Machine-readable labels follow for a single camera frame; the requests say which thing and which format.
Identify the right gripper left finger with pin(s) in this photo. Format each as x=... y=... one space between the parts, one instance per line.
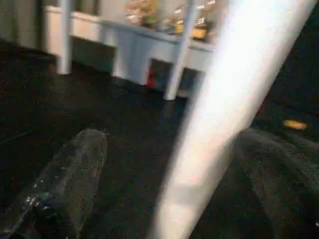
x=67 y=186

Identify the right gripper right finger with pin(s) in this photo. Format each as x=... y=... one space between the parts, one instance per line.
x=281 y=186

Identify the white plastic table leg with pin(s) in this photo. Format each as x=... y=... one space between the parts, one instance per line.
x=65 y=37
x=224 y=99
x=179 y=62

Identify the small tan box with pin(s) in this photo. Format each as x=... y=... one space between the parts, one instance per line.
x=295 y=124

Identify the black work mat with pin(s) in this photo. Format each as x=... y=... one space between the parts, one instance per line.
x=124 y=119

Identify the grey curtain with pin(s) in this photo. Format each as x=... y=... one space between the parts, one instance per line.
x=20 y=20

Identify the crystal trophy gold base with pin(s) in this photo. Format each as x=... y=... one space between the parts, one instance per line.
x=200 y=31

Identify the beige plush toy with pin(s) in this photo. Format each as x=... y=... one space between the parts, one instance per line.
x=139 y=10

